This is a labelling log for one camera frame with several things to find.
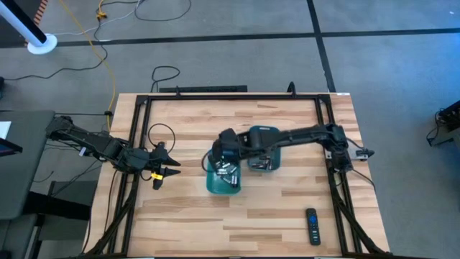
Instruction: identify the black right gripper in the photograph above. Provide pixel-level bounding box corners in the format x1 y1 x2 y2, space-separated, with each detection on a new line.
211 128 242 173

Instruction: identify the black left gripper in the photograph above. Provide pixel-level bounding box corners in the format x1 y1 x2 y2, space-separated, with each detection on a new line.
131 141 182 181

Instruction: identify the teal green plastic bin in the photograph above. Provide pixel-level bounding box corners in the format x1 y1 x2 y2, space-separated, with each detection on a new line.
205 147 242 196

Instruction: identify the blue grey plastic bin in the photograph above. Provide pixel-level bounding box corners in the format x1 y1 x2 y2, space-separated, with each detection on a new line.
247 124 282 173

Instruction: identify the black remote control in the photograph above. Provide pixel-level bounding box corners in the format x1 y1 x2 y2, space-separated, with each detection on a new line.
305 207 322 247

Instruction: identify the grey desk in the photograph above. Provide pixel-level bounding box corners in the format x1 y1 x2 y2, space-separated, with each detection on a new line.
0 110 56 221

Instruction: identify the dark tablet device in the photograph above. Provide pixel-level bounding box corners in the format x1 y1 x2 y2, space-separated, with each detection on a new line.
0 138 22 158

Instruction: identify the white pole stand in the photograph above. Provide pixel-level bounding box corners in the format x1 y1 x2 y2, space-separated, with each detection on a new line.
0 0 58 56

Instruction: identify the black mat orange striped edge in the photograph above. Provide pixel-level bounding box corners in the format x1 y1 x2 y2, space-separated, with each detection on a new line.
0 0 50 50

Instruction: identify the black right camera cable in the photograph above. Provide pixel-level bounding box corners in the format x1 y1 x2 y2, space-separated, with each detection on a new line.
201 150 217 174

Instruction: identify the black camera cable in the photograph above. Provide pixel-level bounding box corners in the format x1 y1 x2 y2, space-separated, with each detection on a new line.
147 122 177 154
201 150 217 174

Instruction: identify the black left camera cable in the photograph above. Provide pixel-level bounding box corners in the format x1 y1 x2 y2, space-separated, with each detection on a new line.
147 122 177 154

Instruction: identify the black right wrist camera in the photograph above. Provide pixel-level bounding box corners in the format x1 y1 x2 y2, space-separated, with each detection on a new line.
248 126 270 149

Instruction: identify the black aluminium table frame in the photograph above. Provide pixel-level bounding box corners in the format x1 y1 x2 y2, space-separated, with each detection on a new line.
84 91 391 259

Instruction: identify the black floor cable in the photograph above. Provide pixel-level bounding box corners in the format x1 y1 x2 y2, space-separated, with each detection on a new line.
0 17 109 82
133 0 192 22
149 65 180 94

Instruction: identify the yellow power cable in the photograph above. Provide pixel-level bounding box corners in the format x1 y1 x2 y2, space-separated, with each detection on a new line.
57 0 118 131

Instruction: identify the silver mounting bracket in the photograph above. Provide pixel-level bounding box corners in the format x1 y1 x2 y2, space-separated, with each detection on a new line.
324 147 374 160

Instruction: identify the black equipment with cables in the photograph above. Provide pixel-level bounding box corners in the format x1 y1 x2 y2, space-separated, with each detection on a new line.
423 99 460 147

